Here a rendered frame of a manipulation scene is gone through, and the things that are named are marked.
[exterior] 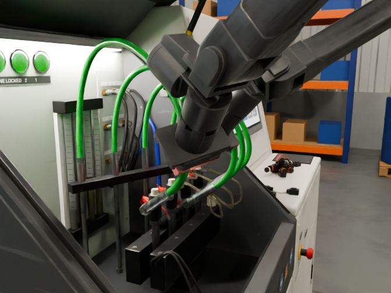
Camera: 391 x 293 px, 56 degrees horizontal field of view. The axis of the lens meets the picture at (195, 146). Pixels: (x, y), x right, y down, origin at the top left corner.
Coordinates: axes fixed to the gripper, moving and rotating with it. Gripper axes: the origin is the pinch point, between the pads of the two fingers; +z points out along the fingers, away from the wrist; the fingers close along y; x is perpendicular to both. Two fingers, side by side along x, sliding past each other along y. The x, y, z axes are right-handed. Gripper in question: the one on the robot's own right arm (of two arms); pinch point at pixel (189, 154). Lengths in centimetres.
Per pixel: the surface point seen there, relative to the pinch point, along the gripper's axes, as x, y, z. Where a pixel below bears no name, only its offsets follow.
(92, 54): 8.9, 27.2, -1.1
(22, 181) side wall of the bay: 33.8, 3.3, 0.4
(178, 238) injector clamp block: -2.3, -11.1, 18.8
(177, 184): 13.1, -6.6, -4.1
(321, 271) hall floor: -181, -65, 105
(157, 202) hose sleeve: 12.4, -6.2, 2.7
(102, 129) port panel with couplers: -9.0, 28.0, 27.7
